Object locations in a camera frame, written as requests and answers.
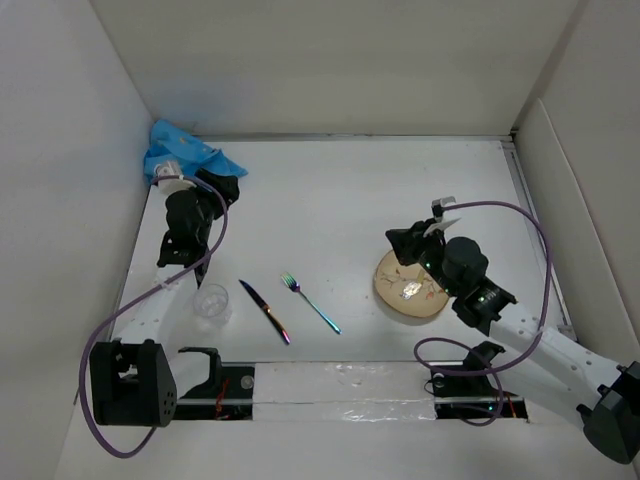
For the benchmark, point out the clear drinking glass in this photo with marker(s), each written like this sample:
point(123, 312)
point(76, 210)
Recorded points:
point(211, 307)

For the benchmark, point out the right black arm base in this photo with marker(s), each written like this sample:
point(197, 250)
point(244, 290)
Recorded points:
point(472, 400)

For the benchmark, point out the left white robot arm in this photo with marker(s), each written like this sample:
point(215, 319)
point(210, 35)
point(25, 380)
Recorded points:
point(138, 377)

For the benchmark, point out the iridescent rainbow fork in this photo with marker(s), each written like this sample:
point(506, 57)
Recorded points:
point(293, 285)

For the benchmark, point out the beige bird-pattern plate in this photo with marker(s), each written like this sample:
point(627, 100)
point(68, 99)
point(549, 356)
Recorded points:
point(409, 291)

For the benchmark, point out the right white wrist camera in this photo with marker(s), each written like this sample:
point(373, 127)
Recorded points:
point(441, 219)

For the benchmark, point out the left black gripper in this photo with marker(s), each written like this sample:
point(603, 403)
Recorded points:
point(224, 184)

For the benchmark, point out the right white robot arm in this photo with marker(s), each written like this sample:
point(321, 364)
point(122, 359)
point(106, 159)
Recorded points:
point(599, 395)

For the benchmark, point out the iridescent rainbow knife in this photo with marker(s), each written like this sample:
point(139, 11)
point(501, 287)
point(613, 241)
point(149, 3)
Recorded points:
point(266, 310)

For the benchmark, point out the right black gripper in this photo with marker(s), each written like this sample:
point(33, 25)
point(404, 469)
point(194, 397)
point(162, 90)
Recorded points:
point(407, 241)

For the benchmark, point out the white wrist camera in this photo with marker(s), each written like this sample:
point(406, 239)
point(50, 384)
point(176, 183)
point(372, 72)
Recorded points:
point(167, 175)
point(441, 219)

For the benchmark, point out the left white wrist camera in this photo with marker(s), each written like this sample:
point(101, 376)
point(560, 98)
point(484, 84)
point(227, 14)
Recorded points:
point(167, 175)

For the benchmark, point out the blue space-print placemat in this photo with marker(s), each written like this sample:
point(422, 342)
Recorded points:
point(168, 143)

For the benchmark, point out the white taped front rail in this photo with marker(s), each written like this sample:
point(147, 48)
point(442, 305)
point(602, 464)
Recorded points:
point(368, 392)

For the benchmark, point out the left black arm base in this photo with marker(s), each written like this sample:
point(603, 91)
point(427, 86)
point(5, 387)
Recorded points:
point(231, 399)

